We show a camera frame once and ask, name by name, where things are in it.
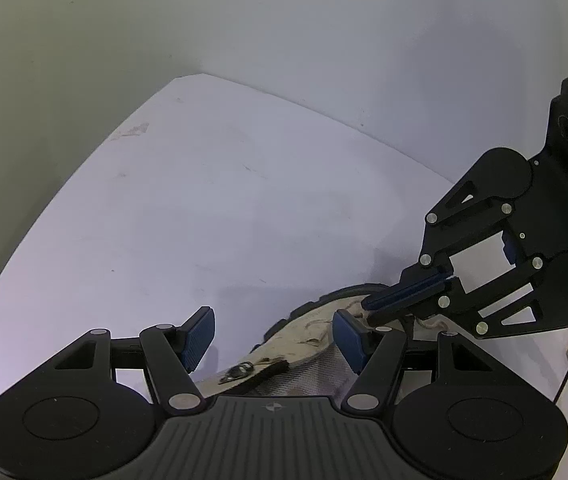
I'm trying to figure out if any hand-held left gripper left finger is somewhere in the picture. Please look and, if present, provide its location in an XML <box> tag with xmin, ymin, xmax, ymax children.
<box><xmin>38</xmin><ymin>306</ymin><xmax>215</xmax><ymax>416</ymax></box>

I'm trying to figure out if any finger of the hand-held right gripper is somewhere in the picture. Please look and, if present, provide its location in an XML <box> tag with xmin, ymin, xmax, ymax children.
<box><xmin>368</xmin><ymin>257</ymin><xmax>550</xmax><ymax>340</ymax></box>
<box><xmin>361</xmin><ymin>160</ymin><xmax>515</xmax><ymax>309</ymax></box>

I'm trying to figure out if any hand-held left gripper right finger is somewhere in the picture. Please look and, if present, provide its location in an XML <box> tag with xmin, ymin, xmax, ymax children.
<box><xmin>332</xmin><ymin>310</ymin><xmax>510</xmax><ymax>416</ymax></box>

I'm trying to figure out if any beige shoe with black sole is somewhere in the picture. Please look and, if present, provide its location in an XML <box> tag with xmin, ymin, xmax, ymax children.
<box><xmin>196</xmin><ymin>282</ymin><xmax>415</xmax><ymax>403</ymax></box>

